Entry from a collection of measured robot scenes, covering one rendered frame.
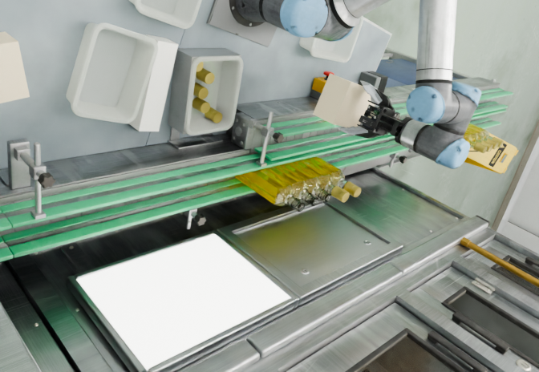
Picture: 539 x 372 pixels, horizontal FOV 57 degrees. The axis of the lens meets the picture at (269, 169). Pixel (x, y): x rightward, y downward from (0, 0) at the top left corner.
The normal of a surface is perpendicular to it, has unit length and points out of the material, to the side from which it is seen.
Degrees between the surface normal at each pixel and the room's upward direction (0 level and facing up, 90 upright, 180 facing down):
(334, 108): 90
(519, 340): 90
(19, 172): 0
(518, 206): 90
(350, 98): 0
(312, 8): 9
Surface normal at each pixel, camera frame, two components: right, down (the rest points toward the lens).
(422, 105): -0.70, 0.05
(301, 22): 0.55, 0.47
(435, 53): -0.33, 0.08
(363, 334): 0.18, -0.89
